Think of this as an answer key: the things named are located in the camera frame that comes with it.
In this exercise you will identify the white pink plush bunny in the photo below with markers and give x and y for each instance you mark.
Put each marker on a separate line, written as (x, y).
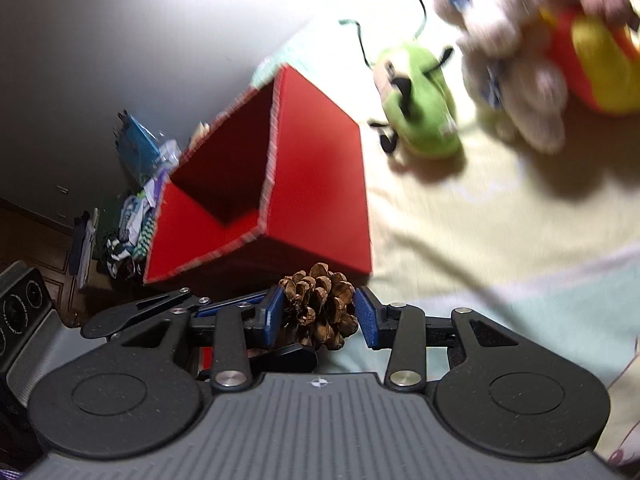
(505, 67)

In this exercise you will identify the red yellow plush toy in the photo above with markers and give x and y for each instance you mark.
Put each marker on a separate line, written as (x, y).
(591, 42)

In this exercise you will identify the blue plastic bag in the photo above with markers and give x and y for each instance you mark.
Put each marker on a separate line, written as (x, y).
(144, 154)

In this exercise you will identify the red cardboard box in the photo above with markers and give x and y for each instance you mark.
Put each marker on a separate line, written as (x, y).
(276, 185)

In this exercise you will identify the green white striped clothes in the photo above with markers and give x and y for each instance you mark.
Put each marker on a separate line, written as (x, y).
(127, 242)

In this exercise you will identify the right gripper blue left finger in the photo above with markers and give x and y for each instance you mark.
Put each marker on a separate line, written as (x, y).
(246, 330)

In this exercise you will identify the green bean plush toy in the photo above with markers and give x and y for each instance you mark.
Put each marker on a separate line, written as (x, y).
(418, 105)

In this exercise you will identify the brown pine cone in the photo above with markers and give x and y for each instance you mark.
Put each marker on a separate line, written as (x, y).
(319, 310)

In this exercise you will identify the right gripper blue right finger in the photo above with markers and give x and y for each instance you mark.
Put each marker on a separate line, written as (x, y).
(400, 328)

